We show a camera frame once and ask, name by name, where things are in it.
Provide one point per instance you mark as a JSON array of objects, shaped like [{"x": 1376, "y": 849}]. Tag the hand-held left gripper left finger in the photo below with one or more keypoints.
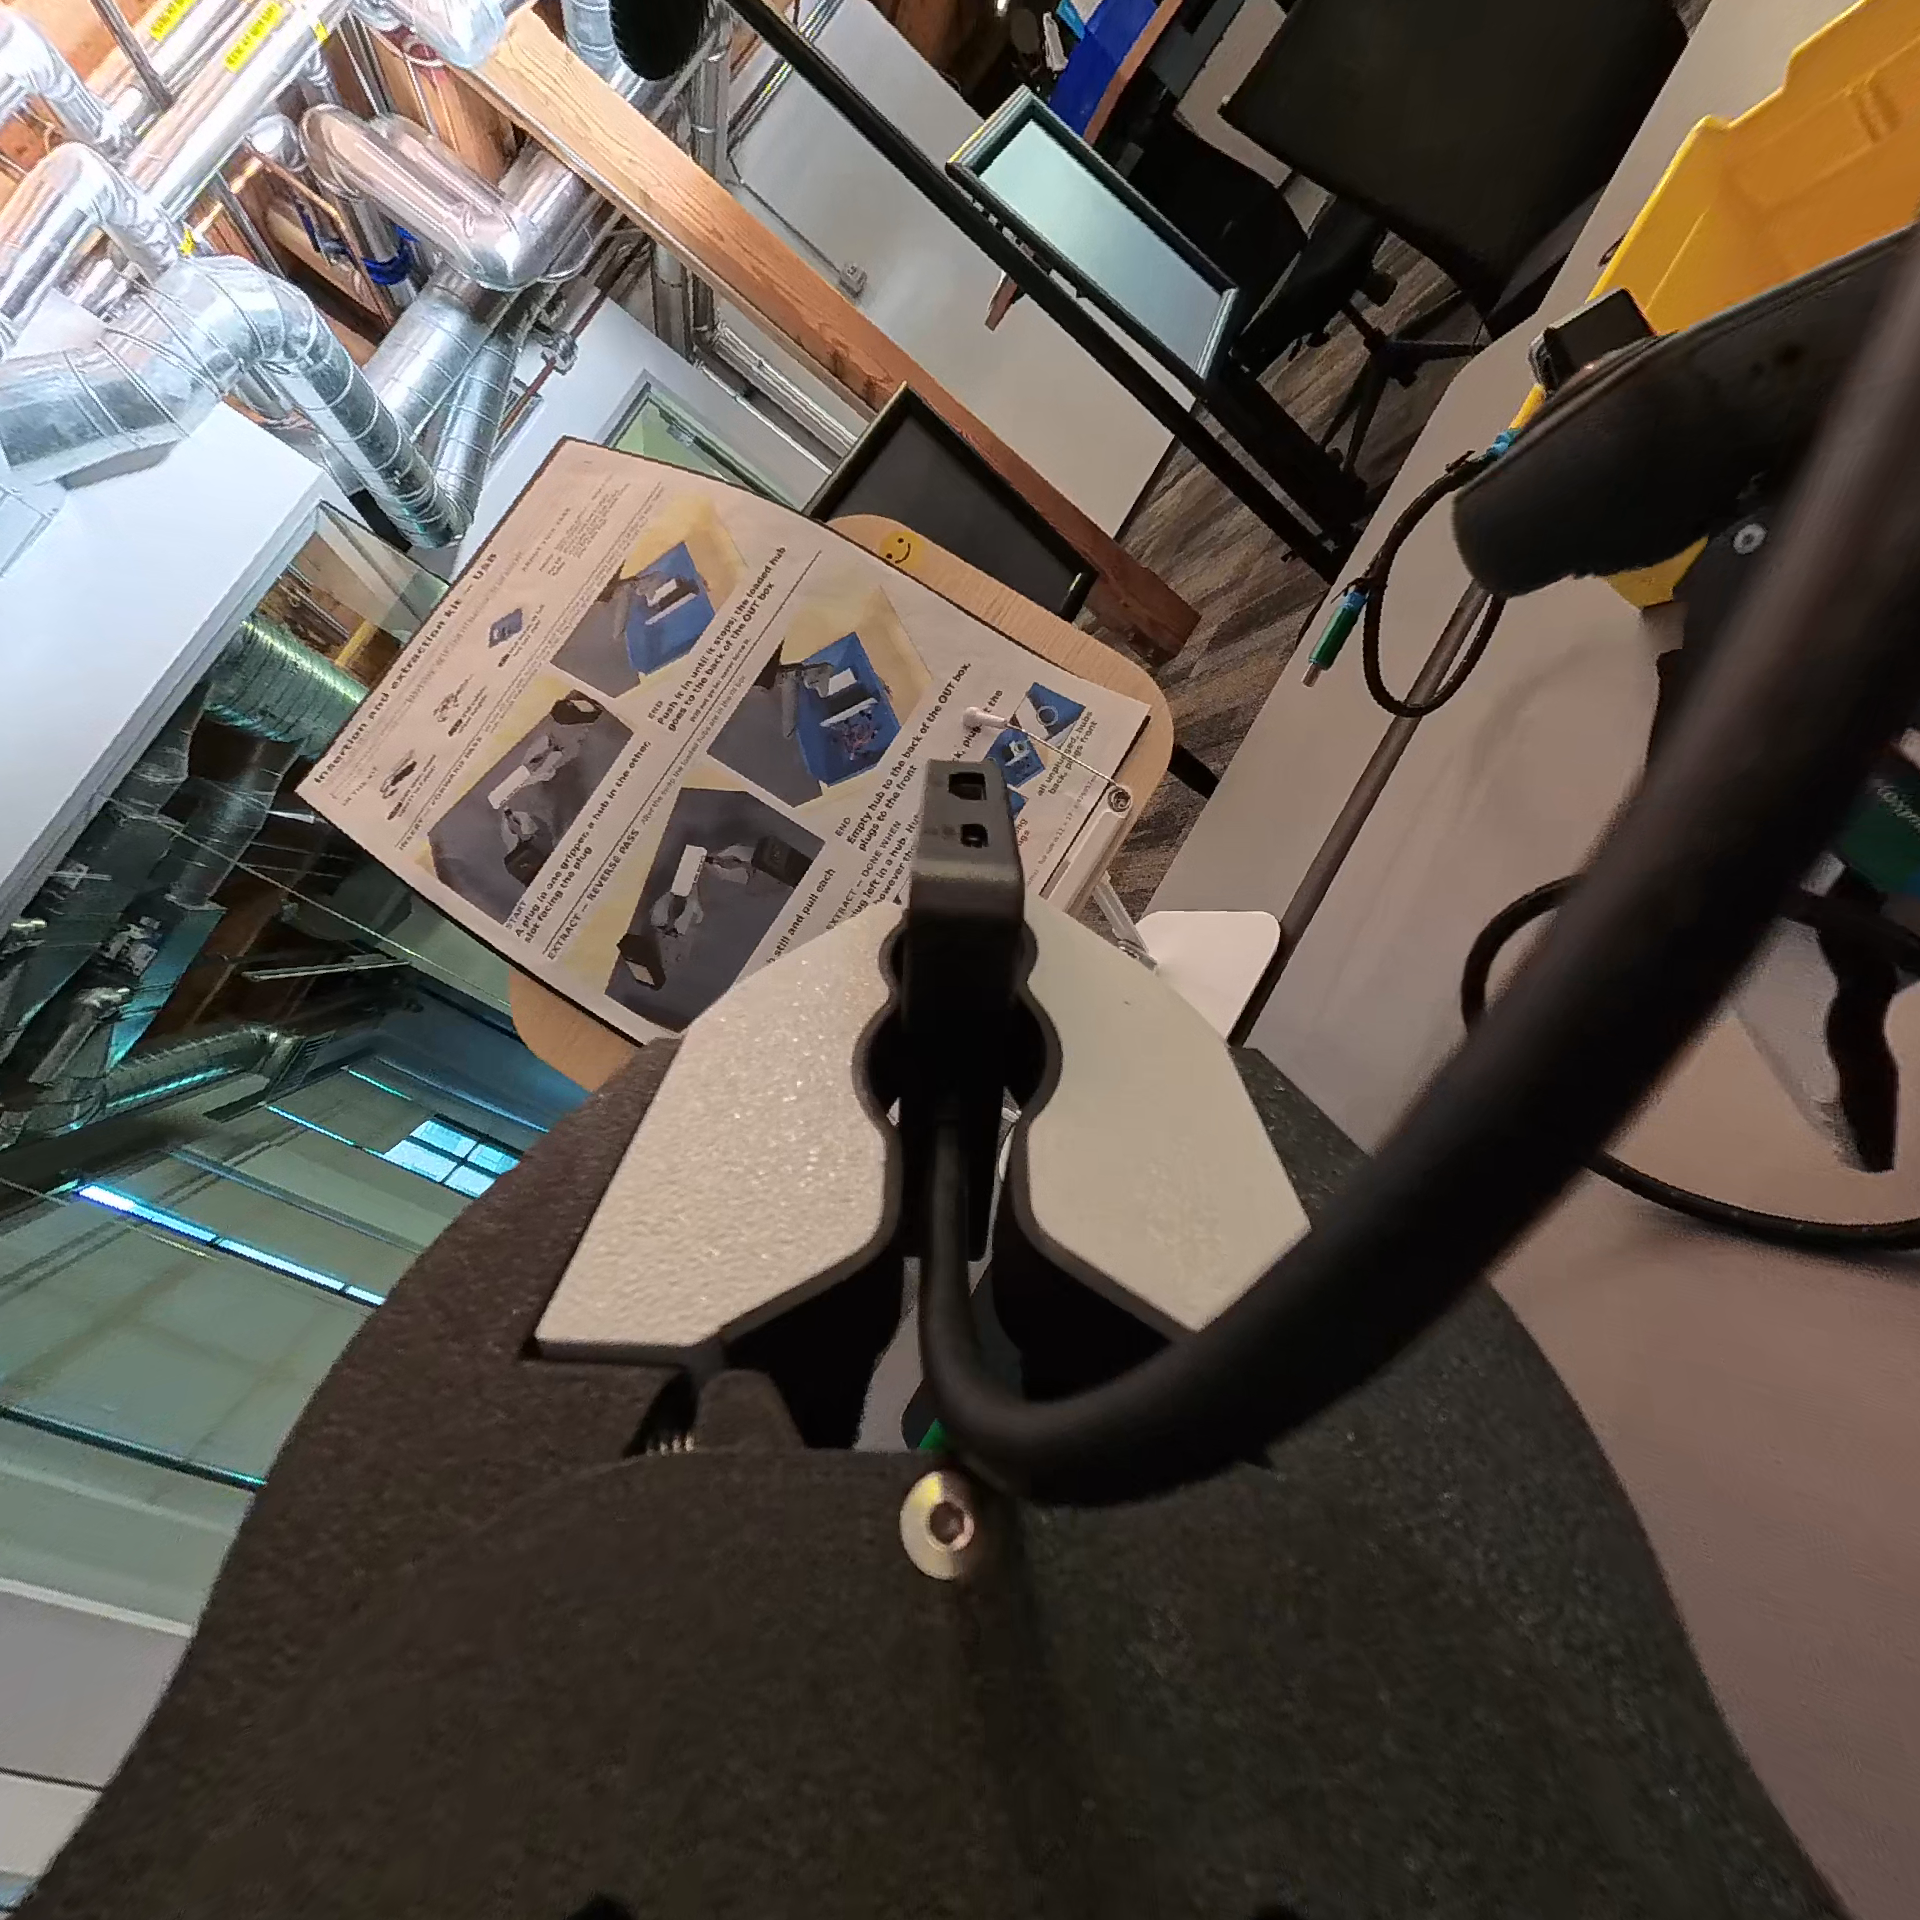
[{"x": 707, "y": 1199}]

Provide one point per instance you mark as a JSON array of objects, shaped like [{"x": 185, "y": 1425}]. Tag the instruction sheet on stand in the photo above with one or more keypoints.
[{"x": 572, "y": 1036}]

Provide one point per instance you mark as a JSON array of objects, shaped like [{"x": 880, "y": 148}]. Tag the white stand base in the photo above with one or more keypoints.
[{"x": 1216, "y": 968}]

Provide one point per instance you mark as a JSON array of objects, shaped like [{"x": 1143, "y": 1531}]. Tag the black usb hub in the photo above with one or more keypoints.
[{"x": 968, "y": 933}]

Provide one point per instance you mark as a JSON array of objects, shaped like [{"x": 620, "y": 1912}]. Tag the yellow plastic bin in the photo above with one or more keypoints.
[{"x": 1801, "y": 152}]

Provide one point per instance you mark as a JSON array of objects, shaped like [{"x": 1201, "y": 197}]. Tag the silver ventilation duct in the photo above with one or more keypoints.
[
  {"x": 452, "y": 197},
  {"x": 211, "y": 331}
]

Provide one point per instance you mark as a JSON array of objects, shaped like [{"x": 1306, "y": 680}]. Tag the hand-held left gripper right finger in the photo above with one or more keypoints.
[{"x": 1156, "y": 1139}]

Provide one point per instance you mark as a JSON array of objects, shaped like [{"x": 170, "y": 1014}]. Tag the black usb hub lead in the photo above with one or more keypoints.
[{"x": 1622, "y": 990}]

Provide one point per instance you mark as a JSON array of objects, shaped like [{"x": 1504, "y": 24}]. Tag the printed instruction sheet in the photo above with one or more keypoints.
[{"x": 691, "y": 690}]

